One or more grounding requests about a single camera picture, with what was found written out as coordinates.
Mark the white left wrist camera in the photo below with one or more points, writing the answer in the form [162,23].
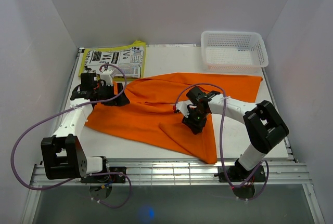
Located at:
[107,76]

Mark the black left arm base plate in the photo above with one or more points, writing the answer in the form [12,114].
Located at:
[114,178]

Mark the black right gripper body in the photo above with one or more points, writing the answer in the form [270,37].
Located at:
[196,119]

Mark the orange trousers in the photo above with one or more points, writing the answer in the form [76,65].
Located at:
[149,118]

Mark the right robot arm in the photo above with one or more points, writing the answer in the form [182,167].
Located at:
[264,126]

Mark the newspaper print yellow folded trousers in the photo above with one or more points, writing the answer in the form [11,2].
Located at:
[130,59]

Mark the white perforated plastic basket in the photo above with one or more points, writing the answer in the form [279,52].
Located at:
[233,52]

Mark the aluminium table edge rail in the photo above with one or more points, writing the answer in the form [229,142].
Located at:
[192,172]

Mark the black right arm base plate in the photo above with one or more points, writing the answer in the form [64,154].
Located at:
[236,173]

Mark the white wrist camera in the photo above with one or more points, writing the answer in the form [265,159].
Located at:
[107,76]
[182,107]

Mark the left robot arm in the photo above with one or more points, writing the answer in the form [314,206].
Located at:
[62,153]

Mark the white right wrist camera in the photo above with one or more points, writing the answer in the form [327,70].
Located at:
[182,107]

